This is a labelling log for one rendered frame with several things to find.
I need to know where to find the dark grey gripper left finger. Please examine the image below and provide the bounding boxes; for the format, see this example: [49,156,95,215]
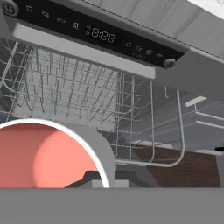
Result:
[63,170,105,189]

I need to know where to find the grey dishwasher with black panel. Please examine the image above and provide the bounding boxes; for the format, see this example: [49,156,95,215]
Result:
[0,0,224,187]

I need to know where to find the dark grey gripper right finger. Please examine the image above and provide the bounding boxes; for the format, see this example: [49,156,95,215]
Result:
[114,170,161,189]

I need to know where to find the grey cup with red inside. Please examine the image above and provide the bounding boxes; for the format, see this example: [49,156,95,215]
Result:
[0,117,117,189]

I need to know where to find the wire dishwasher rack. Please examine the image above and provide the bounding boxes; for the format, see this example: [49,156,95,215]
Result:
[0,40,186,169]

